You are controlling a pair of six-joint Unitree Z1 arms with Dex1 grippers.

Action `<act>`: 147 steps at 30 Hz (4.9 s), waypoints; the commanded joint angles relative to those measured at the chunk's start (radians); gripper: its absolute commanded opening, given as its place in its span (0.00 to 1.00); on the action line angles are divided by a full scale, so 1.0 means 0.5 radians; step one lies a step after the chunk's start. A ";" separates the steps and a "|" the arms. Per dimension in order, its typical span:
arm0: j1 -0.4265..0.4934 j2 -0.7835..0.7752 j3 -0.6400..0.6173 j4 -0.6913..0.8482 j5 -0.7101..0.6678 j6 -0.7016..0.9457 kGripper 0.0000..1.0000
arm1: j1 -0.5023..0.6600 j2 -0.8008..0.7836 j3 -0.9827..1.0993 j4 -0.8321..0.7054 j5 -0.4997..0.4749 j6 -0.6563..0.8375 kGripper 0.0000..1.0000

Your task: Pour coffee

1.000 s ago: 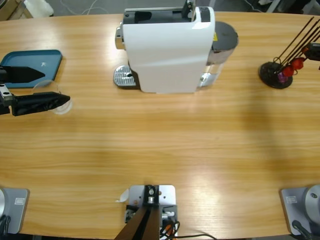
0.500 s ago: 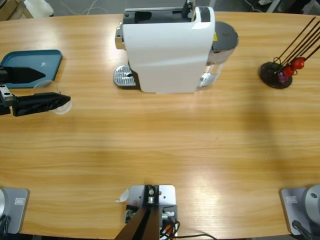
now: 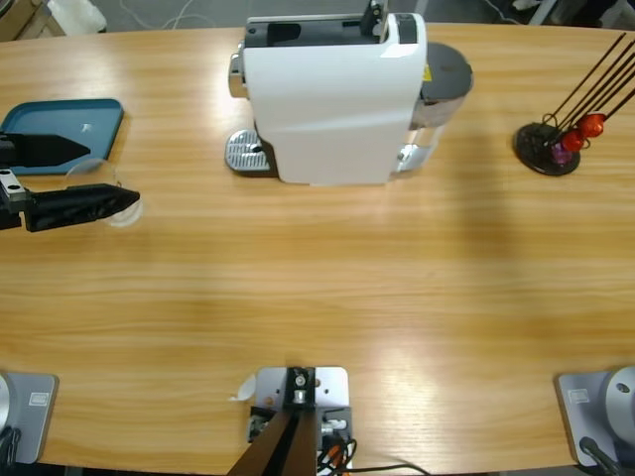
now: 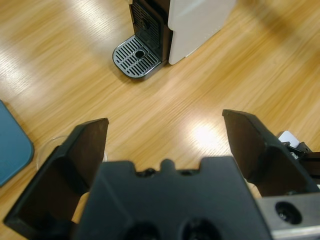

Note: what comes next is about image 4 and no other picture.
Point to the teal plastic tray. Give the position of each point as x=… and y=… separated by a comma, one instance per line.
x=12, y=145

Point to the silver drip tray grate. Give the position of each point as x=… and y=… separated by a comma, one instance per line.
x=135, y=58

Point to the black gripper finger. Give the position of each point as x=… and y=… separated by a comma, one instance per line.
x=270, y=165
x=62, y=170

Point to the white capsule coffee machine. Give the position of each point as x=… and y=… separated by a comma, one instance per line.
x=195, y=25

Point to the clear drinking glass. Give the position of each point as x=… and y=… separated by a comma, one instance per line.
x=43, y=150

